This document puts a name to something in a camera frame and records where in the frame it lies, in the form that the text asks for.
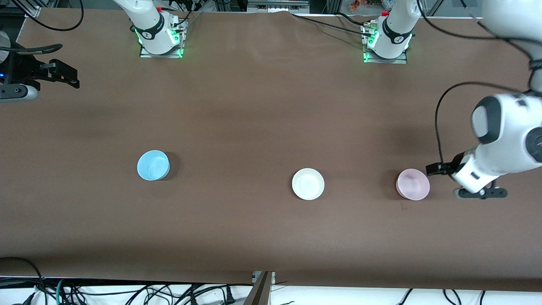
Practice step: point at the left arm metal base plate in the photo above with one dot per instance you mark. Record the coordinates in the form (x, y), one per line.
(402, 60)

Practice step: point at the metal table leg profile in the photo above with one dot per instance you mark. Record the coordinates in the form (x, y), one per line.
(260, 292)

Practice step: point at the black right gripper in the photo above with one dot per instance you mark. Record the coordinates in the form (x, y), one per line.
(21, 68)

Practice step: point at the brown table cover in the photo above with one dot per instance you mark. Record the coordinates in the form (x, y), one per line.
(254, 127)

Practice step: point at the blue bowl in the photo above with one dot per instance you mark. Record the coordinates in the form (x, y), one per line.
(153, 165)

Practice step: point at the pink bowl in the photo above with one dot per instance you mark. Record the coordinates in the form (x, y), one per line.
(413, 184)

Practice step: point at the orange background object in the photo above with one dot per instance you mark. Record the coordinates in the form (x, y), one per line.
(358, 5)

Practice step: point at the black power plug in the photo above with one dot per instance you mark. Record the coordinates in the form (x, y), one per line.
(229, 296)

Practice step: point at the white metal bracket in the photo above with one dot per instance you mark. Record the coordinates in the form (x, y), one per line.
(256, 277)

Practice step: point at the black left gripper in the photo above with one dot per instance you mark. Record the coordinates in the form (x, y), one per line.
(449, 166)

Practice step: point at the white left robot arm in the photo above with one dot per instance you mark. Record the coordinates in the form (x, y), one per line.
(508, 123)

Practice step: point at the aluminium frame profile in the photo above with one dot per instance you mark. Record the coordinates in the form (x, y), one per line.
(29, 9)

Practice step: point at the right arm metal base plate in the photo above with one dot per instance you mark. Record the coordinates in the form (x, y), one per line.
(146, 54)

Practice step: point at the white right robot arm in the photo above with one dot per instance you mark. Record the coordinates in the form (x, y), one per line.
(154, 38)

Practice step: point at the white bowl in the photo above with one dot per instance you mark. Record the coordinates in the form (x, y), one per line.
(308, 184)

